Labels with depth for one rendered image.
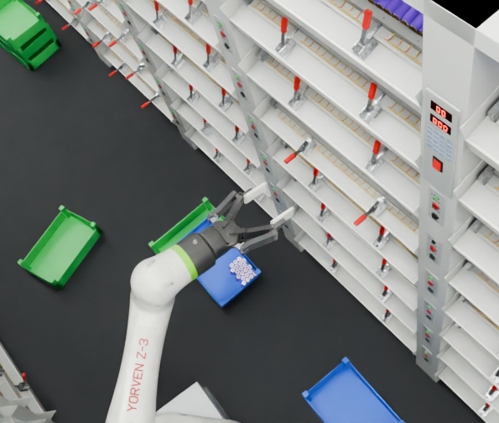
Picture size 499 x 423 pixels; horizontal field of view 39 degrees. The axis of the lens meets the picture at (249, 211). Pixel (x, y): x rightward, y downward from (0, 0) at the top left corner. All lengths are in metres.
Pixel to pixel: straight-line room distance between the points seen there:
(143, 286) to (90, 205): 1.61
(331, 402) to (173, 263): 1.15
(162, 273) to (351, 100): 0.55
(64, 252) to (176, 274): 1.55
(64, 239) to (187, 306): 0.65
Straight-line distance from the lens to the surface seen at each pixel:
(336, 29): 1.38
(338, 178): 1.89
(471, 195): 1.39
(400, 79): 1.29
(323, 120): 1.74
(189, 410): 2.27
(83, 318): 2.94
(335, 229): 2.26
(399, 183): 1.63
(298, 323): 2.69
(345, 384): 2.60
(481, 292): 1.74
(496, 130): 1.22
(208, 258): 1.62
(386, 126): 1.47
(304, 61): 1.60
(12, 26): 3.79
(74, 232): 3.13
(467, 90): 1.12
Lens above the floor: 2.51
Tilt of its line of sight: 59 degrees down
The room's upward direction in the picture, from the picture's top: 22 degrees counter-clockwise
